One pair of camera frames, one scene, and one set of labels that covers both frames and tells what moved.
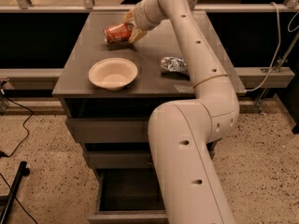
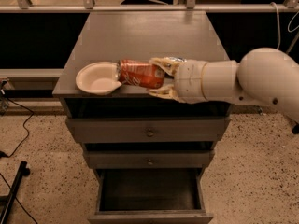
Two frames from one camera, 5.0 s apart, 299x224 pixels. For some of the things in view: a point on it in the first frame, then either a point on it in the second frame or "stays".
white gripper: (139, 17) → (188, 80)
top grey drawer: (109, 130) stays
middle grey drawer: (120, 159) stays
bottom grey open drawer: (128, 196) stays
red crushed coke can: (118, 33) → (141, 74)
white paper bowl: (112, 73) → (98, 77)
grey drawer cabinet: (109, 88) stays
